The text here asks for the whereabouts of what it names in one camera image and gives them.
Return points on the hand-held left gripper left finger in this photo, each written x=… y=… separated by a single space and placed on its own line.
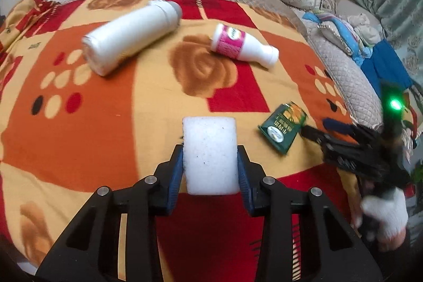
x=175 y=169

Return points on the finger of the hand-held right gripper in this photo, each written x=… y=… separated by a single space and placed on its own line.
x=315 y=134
x=337 y=125

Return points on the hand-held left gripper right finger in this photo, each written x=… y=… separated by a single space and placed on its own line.
x=245 y=176

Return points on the green foil packet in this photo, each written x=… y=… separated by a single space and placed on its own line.
x=284 y=128

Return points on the white foam block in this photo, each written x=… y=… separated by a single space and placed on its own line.
x=210 y=156

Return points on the person's right hand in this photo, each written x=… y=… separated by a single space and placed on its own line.
x=388 y=216

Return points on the blue cloth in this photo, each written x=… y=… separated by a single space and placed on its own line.
x=386 y=67

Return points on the pile of folded clothes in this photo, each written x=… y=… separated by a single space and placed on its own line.
x=347 y=29

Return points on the orange and red printed blanket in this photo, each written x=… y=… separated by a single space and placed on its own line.
x=82 y=123

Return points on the small pink label bottle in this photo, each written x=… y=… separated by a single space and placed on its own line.
x=238 y=42

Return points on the large white plastic bottle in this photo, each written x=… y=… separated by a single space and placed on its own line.
x=129 y=36

